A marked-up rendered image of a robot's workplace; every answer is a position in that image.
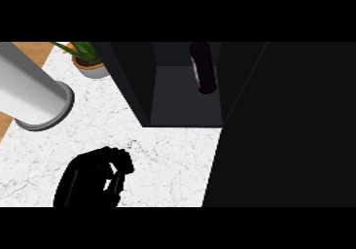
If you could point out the dark grey cabinet door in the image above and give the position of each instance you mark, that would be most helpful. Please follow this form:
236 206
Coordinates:
292 129

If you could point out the white cylinder with grey rim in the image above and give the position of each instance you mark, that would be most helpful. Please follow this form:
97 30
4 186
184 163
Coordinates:
27 94

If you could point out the potted green plant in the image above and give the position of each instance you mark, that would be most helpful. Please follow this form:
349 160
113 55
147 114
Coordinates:
88 60

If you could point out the dark wine bottle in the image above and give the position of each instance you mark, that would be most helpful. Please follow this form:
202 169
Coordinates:
205 68

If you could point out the dark grey cabinet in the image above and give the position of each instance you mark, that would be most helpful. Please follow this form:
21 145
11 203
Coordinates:
181 97

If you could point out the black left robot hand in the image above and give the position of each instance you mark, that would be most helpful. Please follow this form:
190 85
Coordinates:
88 181

